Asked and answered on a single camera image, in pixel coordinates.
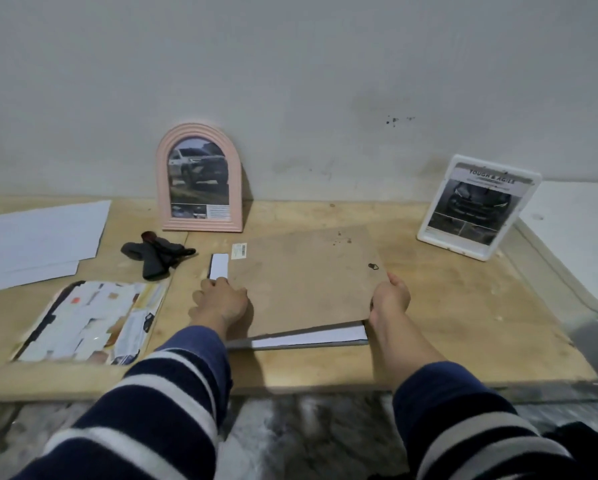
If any pink arched photo frame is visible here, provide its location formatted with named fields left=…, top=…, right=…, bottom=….
left=154, top=123, right=244, bottom=233

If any double-sided arched brochure picture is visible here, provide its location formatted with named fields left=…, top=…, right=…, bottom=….
left=166, top=138, right=231, bottom=220

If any black bag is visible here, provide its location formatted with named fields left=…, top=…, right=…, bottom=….
left=544, top=422, right=598, bottom=480

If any person's right forearm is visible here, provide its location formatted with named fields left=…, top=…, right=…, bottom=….
left=371, top=322, right=580, bottom=480

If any person's right hand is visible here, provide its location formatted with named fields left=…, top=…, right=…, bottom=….
left=368, top=272, right=412, bottom=333

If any black cleaning cloth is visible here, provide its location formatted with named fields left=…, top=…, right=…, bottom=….
left=120, top=231, right=198, bottom=281

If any person's left hand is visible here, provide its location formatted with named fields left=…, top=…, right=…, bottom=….
left=191, top=277, right=250, bottom=341

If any person's left forearm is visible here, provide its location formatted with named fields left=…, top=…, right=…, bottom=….
left=8, top=324, right=232, bottom=480

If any white cut paper sheet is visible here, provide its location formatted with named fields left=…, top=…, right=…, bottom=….
left=0, top=261, right=80, bottom=293

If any brown rectangular backing board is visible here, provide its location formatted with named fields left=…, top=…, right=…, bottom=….
left=227, top=224, right=389, bottom=341

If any white cabinet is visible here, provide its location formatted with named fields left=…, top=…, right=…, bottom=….
left=498, top=181, right=598, bottom=391

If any cut-up car brochure page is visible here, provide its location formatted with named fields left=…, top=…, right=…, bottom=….
left=11, top=279, right=148, bottom=365

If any white rectangular photo frame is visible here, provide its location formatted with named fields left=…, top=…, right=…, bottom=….
left=416, top=154, right=543, bottom=262

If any grey rectangular photo frame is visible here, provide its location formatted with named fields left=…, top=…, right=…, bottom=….
left=206, top=252, right=370, bottom=351

